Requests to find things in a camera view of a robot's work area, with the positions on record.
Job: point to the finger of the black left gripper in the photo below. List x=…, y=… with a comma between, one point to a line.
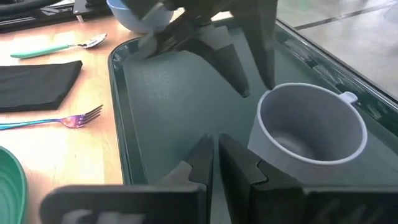
x=261, y=37
x=224, y=53

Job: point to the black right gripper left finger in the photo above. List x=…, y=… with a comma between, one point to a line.
x=140, y=205

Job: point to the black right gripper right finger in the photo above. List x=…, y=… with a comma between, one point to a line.
x=280, y=205

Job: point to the light blue bowl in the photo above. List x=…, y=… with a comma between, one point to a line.
x=133, y=18

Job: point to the grey mug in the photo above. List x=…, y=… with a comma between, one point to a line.
x=280, y=124

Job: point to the iridescent metal fork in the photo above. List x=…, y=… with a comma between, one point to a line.
x=73, y=120

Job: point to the green ridged plate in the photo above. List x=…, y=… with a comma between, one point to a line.
x=11, y=189

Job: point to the black napkin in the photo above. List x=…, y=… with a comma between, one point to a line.
x=34, y=85

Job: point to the dark green tray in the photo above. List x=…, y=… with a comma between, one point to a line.
x=174, y=102

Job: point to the black table frame rail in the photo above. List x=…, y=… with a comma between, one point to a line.
x=31, y=21

